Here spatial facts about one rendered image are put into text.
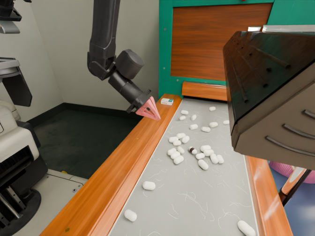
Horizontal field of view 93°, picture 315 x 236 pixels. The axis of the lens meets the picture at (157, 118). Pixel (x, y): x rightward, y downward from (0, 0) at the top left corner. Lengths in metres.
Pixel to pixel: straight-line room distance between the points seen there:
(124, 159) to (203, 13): 0.74
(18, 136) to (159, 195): 0.52
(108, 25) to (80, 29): 1.75
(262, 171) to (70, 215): 0.50
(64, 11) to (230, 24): 1.87
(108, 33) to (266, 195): 0.57
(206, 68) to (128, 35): 1.19
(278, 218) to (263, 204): 0.03
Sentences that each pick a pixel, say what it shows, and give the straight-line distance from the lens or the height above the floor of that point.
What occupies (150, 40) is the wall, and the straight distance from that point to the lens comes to 1.80.
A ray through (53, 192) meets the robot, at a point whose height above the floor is 0.28.
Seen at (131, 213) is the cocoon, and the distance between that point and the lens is 0.41.
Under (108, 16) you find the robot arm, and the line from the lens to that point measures 0.47.
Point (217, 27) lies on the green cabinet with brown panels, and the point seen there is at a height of 1.12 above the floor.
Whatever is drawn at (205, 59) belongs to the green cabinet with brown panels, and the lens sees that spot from 0.89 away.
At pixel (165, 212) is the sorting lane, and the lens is 0.42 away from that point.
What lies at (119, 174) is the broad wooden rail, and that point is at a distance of 0.46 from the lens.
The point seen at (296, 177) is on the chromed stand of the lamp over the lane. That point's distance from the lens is 0.47.
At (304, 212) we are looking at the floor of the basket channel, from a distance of 0.64.
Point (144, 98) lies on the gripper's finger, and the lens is 0.47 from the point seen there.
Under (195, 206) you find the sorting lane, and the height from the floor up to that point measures 0.74.
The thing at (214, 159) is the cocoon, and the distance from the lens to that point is 0.53.
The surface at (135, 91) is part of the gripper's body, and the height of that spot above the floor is 0.95.
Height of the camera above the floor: 1.11
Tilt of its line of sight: 30 degrees down
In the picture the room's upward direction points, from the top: straight up
